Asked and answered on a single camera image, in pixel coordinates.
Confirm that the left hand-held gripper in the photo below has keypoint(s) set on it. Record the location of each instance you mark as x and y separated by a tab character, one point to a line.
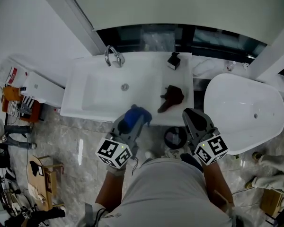
113	150

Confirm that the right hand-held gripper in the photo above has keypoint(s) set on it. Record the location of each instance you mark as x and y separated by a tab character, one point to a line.
210	148

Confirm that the blue cloth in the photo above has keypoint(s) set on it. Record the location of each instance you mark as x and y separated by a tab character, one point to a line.
135	115

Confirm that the person's right forearm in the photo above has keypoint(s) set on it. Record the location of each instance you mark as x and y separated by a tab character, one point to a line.
217	185

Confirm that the person's left forearm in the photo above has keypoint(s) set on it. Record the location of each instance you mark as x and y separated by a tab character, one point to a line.
109	190

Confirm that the dark brown rag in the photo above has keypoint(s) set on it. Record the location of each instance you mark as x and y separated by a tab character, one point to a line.
172	96

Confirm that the black waste bin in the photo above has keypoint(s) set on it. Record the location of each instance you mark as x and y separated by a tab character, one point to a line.
175	136

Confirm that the person's white shoe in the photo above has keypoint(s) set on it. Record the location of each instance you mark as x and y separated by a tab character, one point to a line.
149	155

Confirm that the person's blue jeans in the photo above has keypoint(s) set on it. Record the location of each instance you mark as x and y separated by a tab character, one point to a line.
189	159

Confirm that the chrome sink drain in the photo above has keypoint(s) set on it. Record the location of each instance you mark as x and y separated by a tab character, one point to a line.
125	87

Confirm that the white bathtub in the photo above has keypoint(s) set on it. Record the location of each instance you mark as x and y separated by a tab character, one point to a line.
243	112

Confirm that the black soap dispenser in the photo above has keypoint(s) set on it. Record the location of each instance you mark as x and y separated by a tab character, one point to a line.
174	61

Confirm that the small clear bottle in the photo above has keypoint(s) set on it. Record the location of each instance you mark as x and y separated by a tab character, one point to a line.
230	66

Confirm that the chrome faucet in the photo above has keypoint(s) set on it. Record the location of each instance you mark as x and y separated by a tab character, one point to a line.
113	57

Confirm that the person's grey shirt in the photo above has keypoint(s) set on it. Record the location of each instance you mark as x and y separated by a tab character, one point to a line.
170	193

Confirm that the white water dispenser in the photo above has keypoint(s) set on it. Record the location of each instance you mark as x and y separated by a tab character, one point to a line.
45	89

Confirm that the light wooden desk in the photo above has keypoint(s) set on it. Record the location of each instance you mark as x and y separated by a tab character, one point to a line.
36	181

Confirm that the cardboard box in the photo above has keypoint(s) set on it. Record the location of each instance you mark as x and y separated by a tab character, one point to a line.
272	201

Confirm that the orange box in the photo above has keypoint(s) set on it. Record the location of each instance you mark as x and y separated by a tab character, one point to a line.
11	93

